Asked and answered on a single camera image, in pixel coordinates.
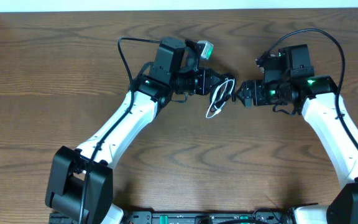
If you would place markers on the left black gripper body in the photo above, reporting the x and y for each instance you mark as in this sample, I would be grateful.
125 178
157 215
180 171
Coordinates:
201 81

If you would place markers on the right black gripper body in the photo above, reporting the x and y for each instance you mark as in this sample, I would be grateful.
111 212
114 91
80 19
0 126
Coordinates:
265 93

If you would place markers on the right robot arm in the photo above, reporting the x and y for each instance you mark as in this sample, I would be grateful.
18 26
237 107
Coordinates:
289 78

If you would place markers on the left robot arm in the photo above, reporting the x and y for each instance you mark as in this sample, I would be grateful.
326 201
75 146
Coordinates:
81 179

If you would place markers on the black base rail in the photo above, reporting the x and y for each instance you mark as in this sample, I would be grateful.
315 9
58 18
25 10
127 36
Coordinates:
196 218

